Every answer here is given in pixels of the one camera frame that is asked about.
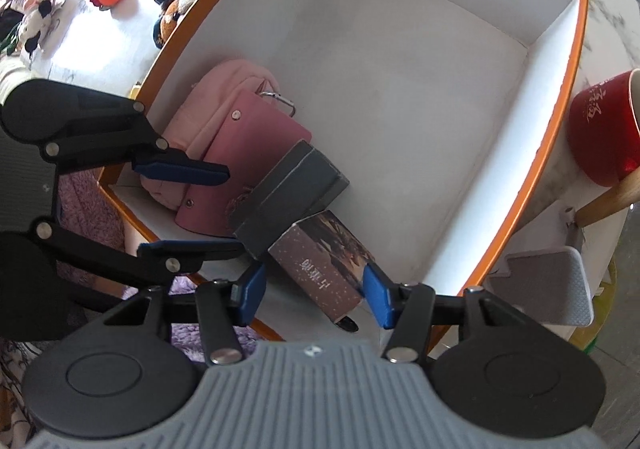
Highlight purple printed card box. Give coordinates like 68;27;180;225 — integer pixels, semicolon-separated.
268;210;376;325

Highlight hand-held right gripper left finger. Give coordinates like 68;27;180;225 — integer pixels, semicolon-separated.
105;261;268;366

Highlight brown white plush blue cap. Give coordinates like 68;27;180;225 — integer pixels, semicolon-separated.
152;0;201;50

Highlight dark gift box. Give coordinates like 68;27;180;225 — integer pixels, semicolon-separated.
234;139;350;260

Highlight pink fabric pouch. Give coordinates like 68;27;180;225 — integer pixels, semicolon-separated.
140;60;281;210

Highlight orange cardboard box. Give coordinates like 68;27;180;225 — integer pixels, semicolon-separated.
97;0;591;365

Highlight red mug wooden handle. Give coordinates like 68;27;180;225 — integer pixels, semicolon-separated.
567;70;640;230

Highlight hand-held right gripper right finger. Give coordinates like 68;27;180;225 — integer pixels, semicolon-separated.
362;261;546;364

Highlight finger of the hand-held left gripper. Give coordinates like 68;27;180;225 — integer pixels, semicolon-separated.
42;91;231;187
31;219;248;288

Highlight grey phone stand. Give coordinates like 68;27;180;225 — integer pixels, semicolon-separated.
482;206;596;327

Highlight purple fluffy blanket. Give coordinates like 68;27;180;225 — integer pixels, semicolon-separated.
0;168;278;449

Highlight white black plush toy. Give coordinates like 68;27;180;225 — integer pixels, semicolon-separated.
19;0;68;62

